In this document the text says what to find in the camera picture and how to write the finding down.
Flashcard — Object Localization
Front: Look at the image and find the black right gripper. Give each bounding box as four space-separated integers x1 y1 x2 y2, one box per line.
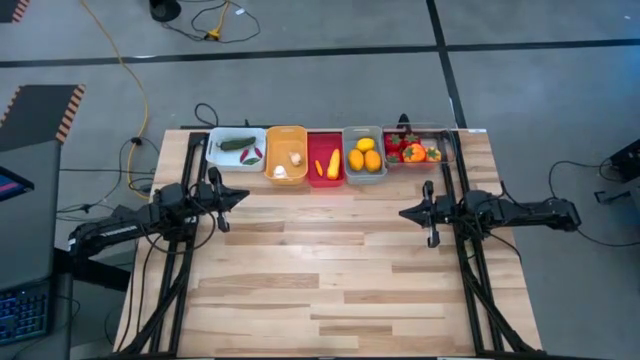
398 179 469 249

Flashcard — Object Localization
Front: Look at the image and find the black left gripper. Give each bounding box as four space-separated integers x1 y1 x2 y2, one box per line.
192 166 251 234

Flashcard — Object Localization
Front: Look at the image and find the dark green toy cucumber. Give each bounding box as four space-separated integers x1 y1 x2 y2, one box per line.
218 135 258 153

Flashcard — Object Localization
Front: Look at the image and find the orange bell pepper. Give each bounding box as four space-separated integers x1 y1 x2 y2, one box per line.
401 142 428 164

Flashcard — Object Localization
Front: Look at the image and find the yellow toy corn cob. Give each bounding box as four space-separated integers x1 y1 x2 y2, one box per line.
326 148 342 181

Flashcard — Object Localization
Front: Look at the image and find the white plastic basket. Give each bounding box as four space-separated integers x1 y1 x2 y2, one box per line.
205 126 267 173

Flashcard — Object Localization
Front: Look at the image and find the clear plastic basket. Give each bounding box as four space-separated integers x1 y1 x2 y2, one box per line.
382 124 459 169

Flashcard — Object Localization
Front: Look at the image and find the yellow-orange plastic basket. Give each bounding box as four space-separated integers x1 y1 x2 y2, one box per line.
264 125 310 186

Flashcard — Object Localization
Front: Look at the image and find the red plastic basket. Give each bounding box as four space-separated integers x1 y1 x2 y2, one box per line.
307 132 347 189

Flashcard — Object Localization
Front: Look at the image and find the grey plastic basket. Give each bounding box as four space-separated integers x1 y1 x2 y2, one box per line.
342 125 389 185

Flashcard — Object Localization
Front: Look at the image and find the yellow power plug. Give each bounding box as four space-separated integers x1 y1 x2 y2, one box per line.
204 0 232 41

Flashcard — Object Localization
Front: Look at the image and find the black round stand base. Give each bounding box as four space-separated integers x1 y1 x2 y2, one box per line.
148 0 182 23

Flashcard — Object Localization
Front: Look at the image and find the grey desk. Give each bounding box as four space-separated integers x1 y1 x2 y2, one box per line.
0 139 64 291

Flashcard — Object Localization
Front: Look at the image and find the large black hazard-striped mat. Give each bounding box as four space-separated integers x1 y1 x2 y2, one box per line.
0 83 87 153

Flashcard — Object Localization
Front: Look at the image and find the black equipment box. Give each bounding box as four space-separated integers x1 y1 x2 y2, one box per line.
594 139 640 204

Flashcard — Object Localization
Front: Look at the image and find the computer monitor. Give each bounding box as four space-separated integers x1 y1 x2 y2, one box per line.
0 164 35 202

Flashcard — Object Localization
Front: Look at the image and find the backlit computer keyboard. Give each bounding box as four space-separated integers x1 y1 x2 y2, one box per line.
0 282 51 346

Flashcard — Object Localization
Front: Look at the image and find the small black hazard-striped mat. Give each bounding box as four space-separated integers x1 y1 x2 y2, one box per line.
0 0 31 24

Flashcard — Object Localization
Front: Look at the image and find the black metal frame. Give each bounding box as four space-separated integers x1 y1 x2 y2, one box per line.
437 129 541 357
113 130 211 357

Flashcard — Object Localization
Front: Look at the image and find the black looped cable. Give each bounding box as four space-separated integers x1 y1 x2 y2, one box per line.
193 102 220 129

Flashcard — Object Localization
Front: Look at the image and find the yellow extension cable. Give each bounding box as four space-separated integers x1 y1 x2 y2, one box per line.
79 0 152 189

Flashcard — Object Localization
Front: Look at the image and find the thin black floor cable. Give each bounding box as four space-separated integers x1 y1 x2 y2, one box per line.
162 0 261 45

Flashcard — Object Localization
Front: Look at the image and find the long black power cable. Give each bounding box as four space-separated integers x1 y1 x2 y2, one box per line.
548 158 640 249

